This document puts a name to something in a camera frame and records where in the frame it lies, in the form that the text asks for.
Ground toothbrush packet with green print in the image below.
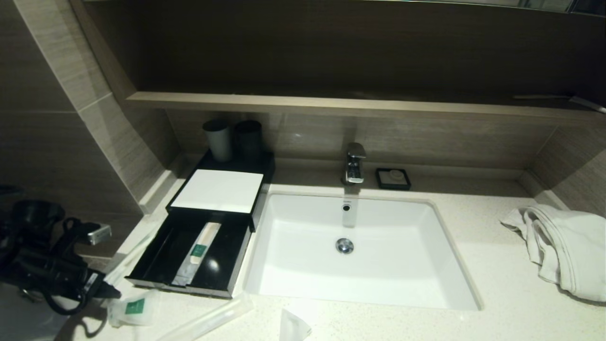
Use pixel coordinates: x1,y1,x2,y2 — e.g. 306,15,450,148
105,227,161,287

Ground long clear plastic packet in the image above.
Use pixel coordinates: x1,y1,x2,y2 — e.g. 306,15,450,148
156,293,255,341

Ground black box drawer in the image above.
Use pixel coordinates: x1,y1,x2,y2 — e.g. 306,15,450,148
125,211,254,299

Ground dark brown cup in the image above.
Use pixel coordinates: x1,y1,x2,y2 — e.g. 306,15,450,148
234,120,263,162

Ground sachet with green label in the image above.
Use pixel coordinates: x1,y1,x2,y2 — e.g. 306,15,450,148
108,295,160,328

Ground slim packet with green label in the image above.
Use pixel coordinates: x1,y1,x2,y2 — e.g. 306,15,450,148
171,222,222,286

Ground white flat sheet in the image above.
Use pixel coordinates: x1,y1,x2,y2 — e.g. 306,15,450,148
171,170,265,215

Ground grey cup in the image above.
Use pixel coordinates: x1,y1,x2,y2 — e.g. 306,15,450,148
203,119,234,163

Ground chrome faucet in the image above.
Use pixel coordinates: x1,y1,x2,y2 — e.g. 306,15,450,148
342,143,367,186

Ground black soap dish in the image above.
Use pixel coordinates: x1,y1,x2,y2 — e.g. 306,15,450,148
375,168,411,191

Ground white ceramic sink basin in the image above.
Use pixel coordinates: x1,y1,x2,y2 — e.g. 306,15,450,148
243,192,483,312

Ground white towel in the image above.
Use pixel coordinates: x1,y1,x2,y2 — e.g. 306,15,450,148
499,204,606,303

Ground wooden wall shelf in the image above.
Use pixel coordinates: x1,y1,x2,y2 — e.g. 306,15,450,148
125,91,606,125

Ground wall mirror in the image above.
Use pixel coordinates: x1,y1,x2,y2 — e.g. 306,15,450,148
402,0,606,15

